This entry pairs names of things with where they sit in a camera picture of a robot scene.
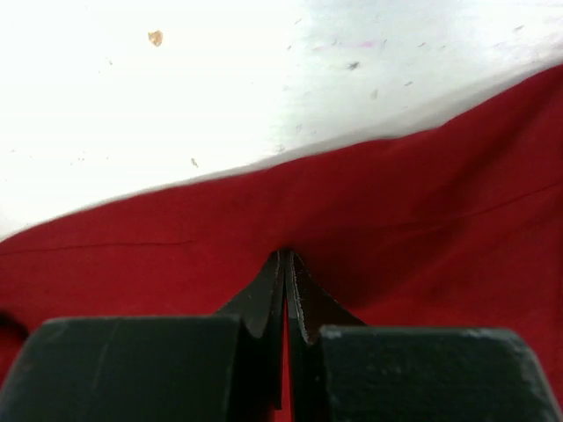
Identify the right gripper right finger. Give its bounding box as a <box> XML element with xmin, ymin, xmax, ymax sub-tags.
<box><xmin>288</xmin><ymin>252</ymin><xmax>562</xmax><ymax>421</ymax></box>

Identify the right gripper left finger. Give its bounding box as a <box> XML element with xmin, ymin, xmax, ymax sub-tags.
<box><xmin>1</xmin><ymin>252</ymin><xmax>284</xmax><ymax>421</ymax></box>

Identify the dark red t-shirt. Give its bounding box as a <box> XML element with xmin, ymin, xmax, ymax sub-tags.
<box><xmin>1</xmin><ymin>67</ymin><xmax>562</xmax><ymax>421</ymax></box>

